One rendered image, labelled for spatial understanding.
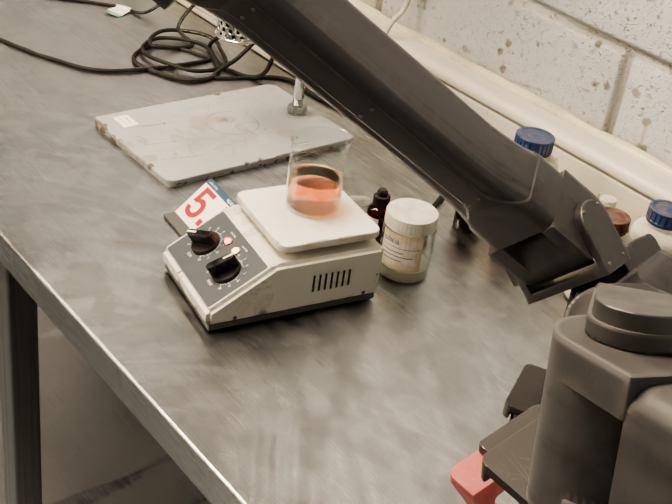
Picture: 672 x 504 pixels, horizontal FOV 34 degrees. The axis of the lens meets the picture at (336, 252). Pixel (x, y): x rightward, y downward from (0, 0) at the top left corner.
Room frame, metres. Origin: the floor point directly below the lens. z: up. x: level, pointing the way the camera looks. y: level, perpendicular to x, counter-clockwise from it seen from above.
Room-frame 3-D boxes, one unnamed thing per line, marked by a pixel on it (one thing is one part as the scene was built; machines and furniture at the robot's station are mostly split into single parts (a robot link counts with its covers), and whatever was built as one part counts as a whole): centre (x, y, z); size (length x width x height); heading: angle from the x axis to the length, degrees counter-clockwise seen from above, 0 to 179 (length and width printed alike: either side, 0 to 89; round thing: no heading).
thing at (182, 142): (1.35, 0.17, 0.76); 0.30 x 0.20 x 0.01; 133
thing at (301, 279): (1.00, 0.06, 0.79); 0.22 x 0.13 x 0.08; 122
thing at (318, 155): (1.03, 0.03, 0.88); 0.07 x 0.06 x 0.08; 138
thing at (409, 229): (1.06, -0.08, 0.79); 0.06 x 0.06 x 0.08
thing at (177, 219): (1.09, 0.16, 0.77); 0.09 x 0.06 x 0.04; 36
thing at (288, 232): (1.01, 0.04, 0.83); 0.12 x 0.12 x 0.01; 32
